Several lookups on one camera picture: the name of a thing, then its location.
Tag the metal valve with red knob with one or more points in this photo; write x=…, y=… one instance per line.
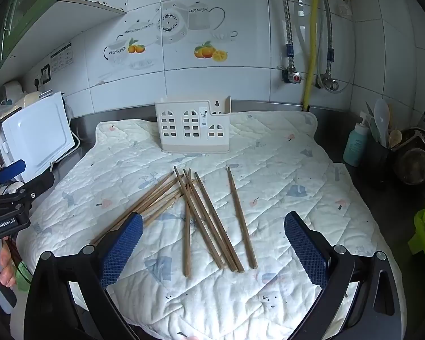
x=292, y=76

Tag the green plastic basket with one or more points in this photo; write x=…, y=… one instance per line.
x=423, y=233

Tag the white quilted printed mat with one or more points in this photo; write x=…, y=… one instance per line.
x=287, y=170

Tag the white wall label sticker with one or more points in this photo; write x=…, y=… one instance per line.
x=61, y=57

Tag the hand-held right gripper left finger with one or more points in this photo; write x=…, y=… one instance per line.
x=122, y=251

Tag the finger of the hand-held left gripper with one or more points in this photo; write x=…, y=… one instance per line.
x=39, y=186
x=12, y=171

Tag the person's left hand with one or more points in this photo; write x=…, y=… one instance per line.
x=7, y=271

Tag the brown bamboo chopstick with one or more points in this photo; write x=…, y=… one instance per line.
x=241, y=217

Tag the metal water valve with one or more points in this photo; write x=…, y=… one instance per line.
x=329, y=82

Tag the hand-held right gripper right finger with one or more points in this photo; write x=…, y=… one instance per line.
x=304, y=251

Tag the black wall socket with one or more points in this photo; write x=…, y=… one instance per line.
x=45, y=73

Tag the pile of wooden chopsticks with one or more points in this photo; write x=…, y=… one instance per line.
x=187, y=248

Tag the green wall cabinet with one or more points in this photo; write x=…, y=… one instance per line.
x=17, y=3

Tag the black cooking pot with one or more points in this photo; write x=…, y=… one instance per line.
x=416, y=166

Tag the white rice paddle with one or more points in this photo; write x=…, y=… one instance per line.
x=381, y=113

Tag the wooden spoon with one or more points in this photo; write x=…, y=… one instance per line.
x=395, y=138

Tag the beige plastic chopstick holder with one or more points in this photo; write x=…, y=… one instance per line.
x=177, y=131

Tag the teal pump bottle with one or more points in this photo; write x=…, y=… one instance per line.
x=354, y=148

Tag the white rounded container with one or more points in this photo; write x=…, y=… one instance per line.
x=14, y=90

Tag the white microwave oven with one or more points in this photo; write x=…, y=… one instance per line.
x=35, y=134

